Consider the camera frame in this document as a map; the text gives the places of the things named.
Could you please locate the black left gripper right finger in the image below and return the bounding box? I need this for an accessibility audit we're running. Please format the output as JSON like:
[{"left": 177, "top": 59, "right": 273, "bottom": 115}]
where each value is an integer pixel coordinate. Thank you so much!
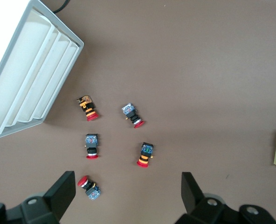
[{"left": 175, "top": 172, "right": 276, "bottom": 224}]

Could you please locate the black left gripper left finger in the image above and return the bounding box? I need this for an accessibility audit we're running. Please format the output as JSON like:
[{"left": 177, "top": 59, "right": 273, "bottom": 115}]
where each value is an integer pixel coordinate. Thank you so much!
[{"left": 0, "top": 171, "right": 76, "bottom": 224}]

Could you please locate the red emergency button blue block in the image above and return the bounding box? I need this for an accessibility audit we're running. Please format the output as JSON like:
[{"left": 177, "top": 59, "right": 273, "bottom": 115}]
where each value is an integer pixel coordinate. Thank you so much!
[
  {"left": 77, "top": 175, "right": 101, "bottom": 201},
  {"left": 121, "top": 103, "right": 145, "bottom": 129},
  {"left": 84, "top": 133, "right": 100, "bottom": 160}
]

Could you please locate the red emergency button black block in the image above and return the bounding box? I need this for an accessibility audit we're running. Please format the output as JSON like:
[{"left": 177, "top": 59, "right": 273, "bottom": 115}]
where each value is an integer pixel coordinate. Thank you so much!
[{"left": 136, "top": 141, "right": 155, "bottom": 168}]

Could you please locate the red emergency button orange block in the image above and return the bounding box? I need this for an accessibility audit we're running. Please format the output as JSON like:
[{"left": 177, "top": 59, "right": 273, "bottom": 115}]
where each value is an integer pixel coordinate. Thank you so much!
[{"left": 76, "top": 95, "right": 99, "bottom": 122}]

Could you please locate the white slotted rack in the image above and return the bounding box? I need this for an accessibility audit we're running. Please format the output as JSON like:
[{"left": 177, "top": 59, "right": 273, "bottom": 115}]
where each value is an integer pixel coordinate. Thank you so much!
[{"left": 0, "top": 0, "right": 85, "bottom": 142}]

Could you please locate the brown paper table cover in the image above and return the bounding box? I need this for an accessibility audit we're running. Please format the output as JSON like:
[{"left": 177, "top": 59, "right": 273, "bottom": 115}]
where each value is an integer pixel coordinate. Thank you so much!
[{"left": 0, "top": 0, "right": 276, "bottom": 224}]

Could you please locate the black looped cable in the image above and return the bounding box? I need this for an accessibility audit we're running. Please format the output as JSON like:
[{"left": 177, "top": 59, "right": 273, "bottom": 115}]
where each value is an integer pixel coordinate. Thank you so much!
[{"left": 52, "top": 0, "right": 70, "bottom": 14}]

